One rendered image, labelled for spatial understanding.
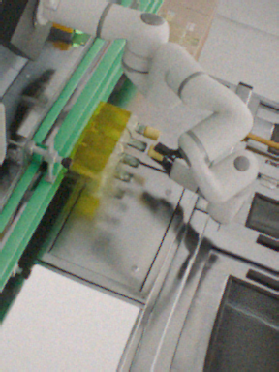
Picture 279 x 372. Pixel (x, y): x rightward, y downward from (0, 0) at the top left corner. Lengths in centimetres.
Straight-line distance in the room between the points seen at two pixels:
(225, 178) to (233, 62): 540
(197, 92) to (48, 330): 73
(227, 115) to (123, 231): 59
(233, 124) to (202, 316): 64
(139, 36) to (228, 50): 544
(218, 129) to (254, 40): 582
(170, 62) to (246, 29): 587
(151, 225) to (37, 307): 42
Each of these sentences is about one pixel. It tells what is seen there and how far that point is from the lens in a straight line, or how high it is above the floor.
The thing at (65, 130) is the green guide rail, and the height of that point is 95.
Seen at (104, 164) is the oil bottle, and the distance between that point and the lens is 165.
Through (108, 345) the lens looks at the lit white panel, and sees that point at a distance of 158.
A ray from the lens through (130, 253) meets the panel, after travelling 170.
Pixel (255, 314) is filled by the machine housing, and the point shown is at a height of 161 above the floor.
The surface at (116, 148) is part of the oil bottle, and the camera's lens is 169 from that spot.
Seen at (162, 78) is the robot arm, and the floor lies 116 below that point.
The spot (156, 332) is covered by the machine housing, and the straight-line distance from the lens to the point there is 162.
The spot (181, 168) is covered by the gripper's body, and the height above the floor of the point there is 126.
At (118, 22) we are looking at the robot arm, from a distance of 139.
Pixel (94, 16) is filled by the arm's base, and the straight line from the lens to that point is 141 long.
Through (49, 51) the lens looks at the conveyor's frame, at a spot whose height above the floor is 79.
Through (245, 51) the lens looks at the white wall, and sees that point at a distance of 688.
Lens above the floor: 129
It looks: 8 degrees down
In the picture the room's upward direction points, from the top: 112 degrees clockwise
